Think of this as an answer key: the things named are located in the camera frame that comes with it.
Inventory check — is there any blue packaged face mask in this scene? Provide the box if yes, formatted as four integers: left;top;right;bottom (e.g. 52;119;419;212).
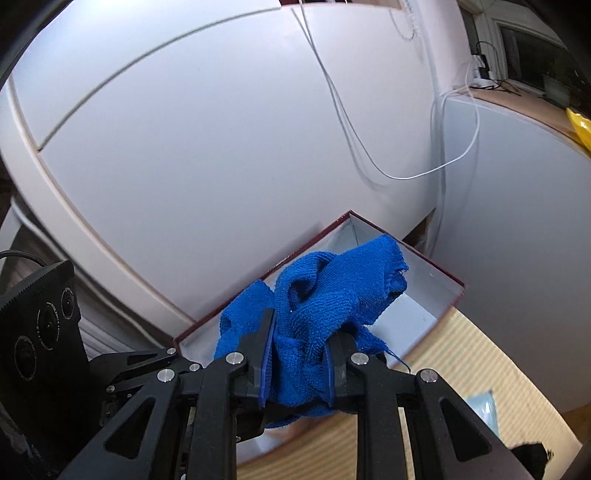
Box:
466;390;500;436

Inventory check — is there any blue towel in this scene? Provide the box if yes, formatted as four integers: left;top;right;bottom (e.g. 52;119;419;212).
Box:
214;235;409;428

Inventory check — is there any black velvet pouch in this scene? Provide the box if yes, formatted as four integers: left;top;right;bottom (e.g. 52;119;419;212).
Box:
511;442;554;480

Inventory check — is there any striped yellow mat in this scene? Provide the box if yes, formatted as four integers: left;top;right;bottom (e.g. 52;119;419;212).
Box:
238;310;581;479

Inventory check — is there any dark red storage box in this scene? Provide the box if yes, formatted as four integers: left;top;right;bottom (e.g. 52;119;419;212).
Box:
178;212;465;461

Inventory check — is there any white power adapter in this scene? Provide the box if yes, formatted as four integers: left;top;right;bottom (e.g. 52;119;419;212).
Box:
471;41;497;90

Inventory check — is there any yellow leaf-shaped fruit tray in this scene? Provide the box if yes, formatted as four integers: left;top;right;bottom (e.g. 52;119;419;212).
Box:
566;108;591;152

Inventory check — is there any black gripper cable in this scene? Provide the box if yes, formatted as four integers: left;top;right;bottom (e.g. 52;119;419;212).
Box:
0;248;47;269

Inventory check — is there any white hanging cable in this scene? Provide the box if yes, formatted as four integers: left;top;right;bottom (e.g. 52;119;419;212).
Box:
290;0;482;182

